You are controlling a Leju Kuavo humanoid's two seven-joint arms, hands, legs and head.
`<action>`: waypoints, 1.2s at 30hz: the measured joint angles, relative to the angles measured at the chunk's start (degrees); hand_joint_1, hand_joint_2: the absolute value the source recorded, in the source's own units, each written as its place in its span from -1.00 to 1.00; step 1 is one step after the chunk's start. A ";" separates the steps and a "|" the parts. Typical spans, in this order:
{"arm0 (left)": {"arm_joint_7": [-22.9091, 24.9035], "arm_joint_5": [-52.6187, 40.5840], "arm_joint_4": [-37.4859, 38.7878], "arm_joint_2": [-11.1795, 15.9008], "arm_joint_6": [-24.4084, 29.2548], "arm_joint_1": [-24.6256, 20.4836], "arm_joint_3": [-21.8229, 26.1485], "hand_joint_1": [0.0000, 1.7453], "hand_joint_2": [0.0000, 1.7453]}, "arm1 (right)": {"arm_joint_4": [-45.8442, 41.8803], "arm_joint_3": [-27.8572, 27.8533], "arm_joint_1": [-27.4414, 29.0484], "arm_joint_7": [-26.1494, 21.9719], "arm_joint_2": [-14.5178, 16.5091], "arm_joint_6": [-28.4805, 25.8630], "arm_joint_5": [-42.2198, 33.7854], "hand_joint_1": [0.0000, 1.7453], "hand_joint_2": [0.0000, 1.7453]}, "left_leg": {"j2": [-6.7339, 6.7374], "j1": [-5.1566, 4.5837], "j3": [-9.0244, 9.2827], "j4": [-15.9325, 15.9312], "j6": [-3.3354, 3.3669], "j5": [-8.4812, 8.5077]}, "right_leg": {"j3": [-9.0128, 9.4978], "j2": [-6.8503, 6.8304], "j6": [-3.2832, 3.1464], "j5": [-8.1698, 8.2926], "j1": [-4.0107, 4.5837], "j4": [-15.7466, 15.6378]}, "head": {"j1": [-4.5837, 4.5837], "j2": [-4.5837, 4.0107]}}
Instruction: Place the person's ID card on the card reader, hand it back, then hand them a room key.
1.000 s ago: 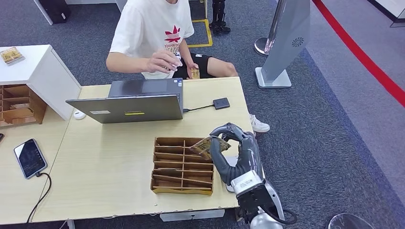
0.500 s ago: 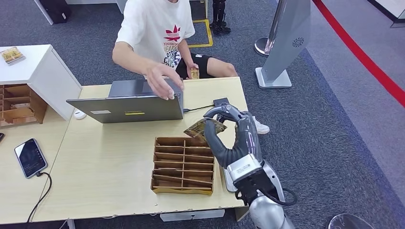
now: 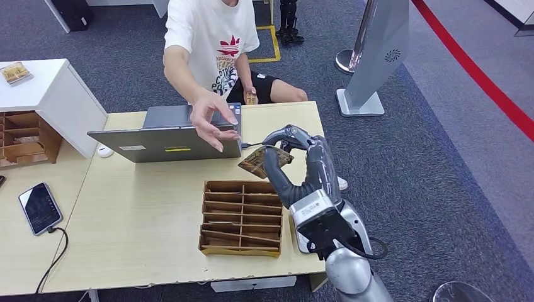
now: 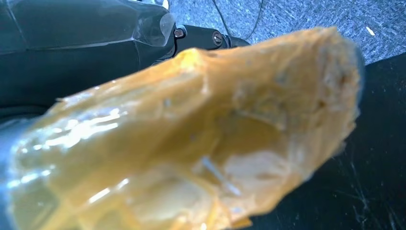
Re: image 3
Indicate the person's white shoe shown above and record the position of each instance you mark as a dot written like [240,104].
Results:
[343,184]

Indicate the person's left hand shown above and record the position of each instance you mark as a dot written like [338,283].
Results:
[250,89]

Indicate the white cabinet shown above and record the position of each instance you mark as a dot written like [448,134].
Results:
[52,91]

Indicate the wooden card organiser tray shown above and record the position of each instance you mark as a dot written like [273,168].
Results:
[242,216]

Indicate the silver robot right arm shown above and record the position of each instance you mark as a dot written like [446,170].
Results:
[350,275]

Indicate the wooden compartment box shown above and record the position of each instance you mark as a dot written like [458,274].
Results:
[31,141]

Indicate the black robot legs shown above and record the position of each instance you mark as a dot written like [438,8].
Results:
[288,21]

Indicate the round chrome base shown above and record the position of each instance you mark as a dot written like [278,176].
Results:
[463,293]

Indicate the pale grey card reader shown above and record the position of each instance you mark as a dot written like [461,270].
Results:
[301,244]

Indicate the gold room key card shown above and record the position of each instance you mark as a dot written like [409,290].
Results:
[252,162]

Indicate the black smartphone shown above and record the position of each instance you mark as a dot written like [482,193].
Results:
[40,208]

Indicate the person's left forearm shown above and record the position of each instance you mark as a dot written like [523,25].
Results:
[245,73]

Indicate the wrapped pack of cards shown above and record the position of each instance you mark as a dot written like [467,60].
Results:
[16,73]

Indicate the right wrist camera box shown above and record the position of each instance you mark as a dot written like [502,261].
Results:
[321,225]

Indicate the person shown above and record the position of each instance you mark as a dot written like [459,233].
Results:
[208,33]

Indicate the white furniture leg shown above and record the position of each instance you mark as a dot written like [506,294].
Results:
[57,16]

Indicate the white bracket under desk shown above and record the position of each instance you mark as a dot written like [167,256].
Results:
[250,284]

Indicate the white raised platform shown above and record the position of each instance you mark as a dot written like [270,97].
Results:
[521,6]

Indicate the dark device at desk edge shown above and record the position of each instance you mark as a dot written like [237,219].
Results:
[2,181]

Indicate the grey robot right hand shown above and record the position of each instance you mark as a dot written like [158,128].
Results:
[321,166]

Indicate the black box on floor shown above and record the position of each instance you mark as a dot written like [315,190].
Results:
[74,13]

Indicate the person's right forearm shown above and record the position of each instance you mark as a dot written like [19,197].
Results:
[181,75]

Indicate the grey kiosk stand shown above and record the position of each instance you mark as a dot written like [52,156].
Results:
[375,54]

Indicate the person's right hand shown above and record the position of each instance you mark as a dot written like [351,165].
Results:
[212,116]

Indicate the chrome stanchion post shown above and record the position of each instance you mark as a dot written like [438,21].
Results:
[344,60]

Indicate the grey laptop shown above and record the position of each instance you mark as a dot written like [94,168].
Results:
[167,146]

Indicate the wooden desk leg panel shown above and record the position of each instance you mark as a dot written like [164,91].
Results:
[317,281]

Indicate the white computer mouse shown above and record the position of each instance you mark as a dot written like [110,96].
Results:
[106,151]

